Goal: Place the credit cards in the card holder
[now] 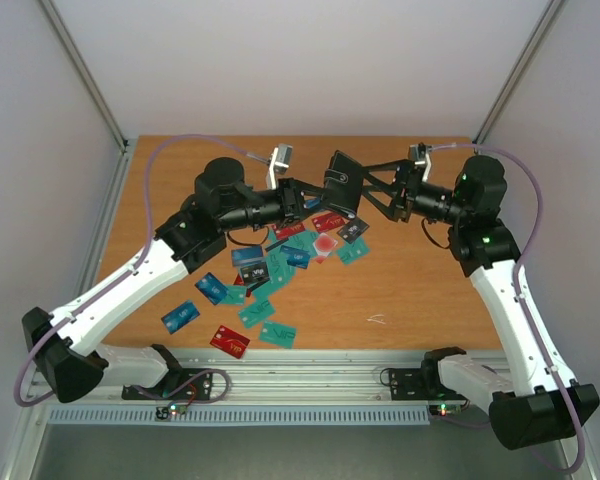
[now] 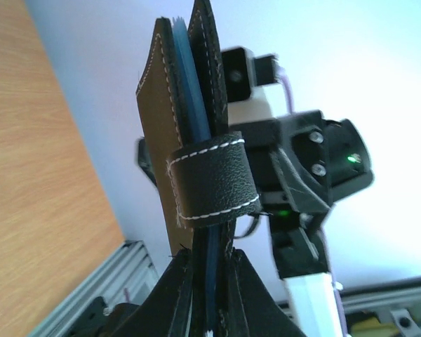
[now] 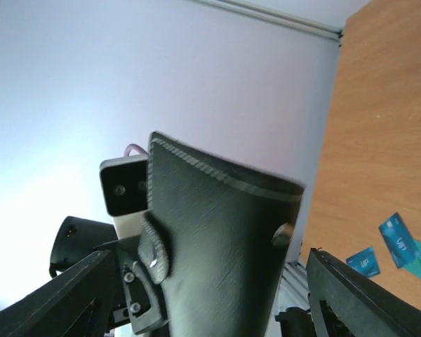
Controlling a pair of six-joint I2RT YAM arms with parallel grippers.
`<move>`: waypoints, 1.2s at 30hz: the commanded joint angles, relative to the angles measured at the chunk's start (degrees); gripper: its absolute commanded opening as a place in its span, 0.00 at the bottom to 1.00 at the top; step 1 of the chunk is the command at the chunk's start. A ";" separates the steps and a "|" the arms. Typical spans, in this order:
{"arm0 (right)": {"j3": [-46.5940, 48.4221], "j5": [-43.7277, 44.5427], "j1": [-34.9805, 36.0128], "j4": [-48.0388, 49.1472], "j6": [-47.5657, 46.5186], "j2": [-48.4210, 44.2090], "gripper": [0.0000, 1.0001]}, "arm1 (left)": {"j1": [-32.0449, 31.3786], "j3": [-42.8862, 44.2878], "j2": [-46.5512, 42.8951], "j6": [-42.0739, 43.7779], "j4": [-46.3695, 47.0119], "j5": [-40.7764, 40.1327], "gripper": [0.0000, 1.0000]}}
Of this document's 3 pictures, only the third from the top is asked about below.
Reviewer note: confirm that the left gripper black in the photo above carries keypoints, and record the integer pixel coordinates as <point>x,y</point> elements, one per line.
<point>138,301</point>

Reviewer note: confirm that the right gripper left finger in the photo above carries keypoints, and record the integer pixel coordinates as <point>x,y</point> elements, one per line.
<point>77,302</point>

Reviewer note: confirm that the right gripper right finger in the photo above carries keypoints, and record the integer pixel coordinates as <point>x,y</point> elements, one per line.
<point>343,302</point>

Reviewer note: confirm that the black leather card holder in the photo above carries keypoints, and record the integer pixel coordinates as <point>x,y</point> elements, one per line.
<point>215,221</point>

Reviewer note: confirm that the blue card far left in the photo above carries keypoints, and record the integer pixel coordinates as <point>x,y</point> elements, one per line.
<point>365,262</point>

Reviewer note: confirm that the blue card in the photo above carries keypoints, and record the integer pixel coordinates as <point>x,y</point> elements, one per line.
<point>365,262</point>
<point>399,241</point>

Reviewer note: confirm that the blue card lower left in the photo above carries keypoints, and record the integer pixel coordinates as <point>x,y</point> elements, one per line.
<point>399,241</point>

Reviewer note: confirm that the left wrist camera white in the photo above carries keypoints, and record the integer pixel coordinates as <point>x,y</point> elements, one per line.
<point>123,181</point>

